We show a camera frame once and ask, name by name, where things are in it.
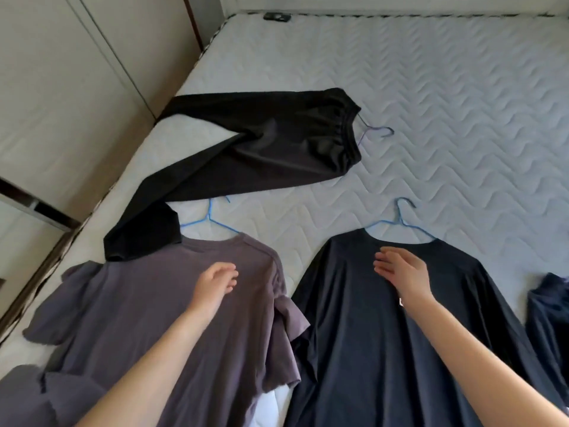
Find person's left hand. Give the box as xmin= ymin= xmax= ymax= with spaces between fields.
xmin=189 ymin=262 xmax=240 ymax=315

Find person's right hand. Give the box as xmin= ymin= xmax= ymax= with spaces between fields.
xmin=373 ymin=246 xmax=437 ymax=308

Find person's left forearm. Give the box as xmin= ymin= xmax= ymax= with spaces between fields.
xmin=76 ymin=302 xmax=219 ymax=427

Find person's right forearm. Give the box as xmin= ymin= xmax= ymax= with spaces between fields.
xmin=400 ymin=292 xmax=569 ymax=427

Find grey purple t-shirt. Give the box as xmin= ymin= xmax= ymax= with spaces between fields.
xmin=0 ymin=232 xmax=311 ymax=427

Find dark navy t-shirt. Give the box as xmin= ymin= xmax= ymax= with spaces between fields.
xmin=286 ymin=228 xmax=569 ymax=427

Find black trousers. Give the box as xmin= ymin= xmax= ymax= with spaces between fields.
xmin=103 ymin=87 xmax=362 ymax=263

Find white quilted mattress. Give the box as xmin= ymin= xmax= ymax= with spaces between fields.
xmin=0 ymin=12 xmax=569 ymax=427

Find dark navy garment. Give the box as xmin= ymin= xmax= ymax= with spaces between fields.
xmin=525 ymin=272 xmax=569 ymax=393

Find cream wardrobe doors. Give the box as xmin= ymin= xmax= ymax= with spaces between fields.
xmin=0 ymin=0 xmax=202 ymax=222

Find white headboard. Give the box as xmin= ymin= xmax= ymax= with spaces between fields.
xmin=220 ymin=0 xmax=569 ymax=17

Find blue wire hanger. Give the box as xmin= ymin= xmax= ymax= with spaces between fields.
xmin=180 ymin=195 xmax=244 ymax=241
xmin=364 ymin=197 xmax=439 ymax=242

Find purple wire hanger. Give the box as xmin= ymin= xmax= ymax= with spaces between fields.
xmin=355 ymin=114 xmax=395 ymax=145

